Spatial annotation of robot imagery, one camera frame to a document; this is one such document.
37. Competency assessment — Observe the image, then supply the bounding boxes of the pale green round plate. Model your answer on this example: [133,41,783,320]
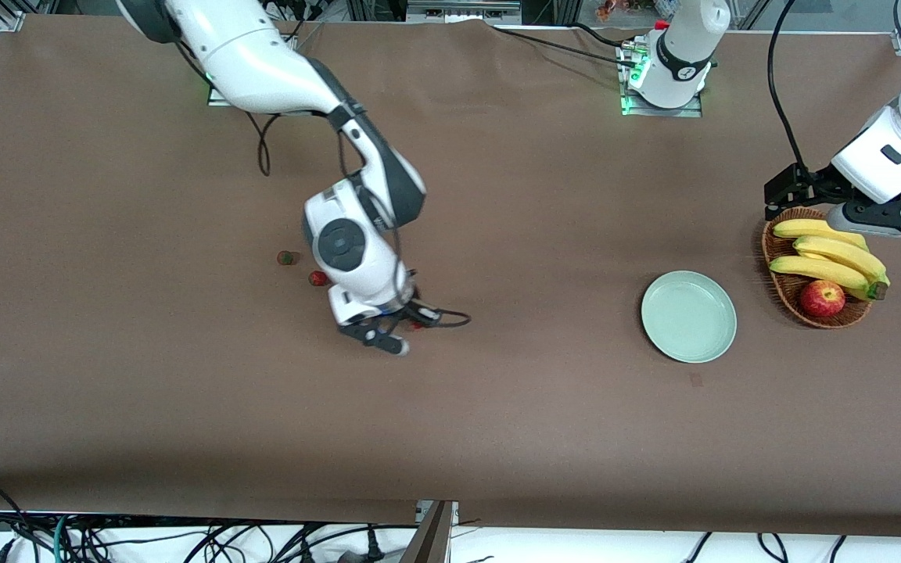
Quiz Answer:
[641,271,738,364]

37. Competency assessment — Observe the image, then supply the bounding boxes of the brown wicker basket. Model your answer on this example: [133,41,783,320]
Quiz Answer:
[760,206,874,330]

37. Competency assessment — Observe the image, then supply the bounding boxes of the red apple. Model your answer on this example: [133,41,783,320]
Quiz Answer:
[799,279,847,318]

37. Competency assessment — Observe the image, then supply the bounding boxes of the brown table cover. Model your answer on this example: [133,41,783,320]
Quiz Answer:
[0,14,901,539]

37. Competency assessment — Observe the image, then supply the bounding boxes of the orange background object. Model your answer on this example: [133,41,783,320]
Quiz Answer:
[595,0,655,22]

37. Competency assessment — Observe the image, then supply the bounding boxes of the grey background device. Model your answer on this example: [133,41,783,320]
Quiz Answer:
[406,0,523,24]

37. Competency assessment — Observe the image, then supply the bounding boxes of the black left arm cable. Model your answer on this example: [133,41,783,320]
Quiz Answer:
[767,0,819,185]

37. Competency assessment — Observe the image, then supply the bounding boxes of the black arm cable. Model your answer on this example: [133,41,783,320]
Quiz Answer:
[767,0,819,185]
[173,39,472,329]

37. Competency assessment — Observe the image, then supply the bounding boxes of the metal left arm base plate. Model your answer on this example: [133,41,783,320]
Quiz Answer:
[621,39,703,118]

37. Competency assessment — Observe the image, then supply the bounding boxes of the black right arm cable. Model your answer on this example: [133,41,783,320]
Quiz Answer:
[173,39,472,329]

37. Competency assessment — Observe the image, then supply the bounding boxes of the brown wooden post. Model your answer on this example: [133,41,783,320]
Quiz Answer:
[401,500,454,563]

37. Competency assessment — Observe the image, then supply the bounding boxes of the short black table cable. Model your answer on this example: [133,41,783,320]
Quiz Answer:
[572,22,627,48]

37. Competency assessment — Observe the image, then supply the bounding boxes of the long black table cable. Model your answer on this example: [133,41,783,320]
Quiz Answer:
[490,26,639,70]

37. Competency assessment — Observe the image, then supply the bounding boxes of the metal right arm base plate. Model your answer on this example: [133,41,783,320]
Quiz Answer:
[208,35,299,108]

